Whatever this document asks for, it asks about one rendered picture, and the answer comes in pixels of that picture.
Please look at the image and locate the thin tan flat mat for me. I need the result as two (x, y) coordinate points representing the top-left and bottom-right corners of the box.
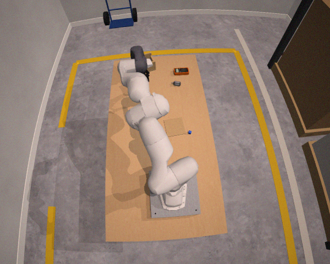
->
(164, 117), (186, 137)

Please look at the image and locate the tan wooden open box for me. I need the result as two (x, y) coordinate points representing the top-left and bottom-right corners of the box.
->
(144, 52), (156, 72)

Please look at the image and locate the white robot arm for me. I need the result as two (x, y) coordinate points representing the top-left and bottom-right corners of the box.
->
(117, 46), (199, 211)

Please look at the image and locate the orange pocket multimeter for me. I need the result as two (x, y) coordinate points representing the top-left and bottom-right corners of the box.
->
(174, 68), (189, 75)

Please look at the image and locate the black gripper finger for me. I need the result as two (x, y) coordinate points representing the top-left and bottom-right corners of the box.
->
(145, 70), (150, 81)

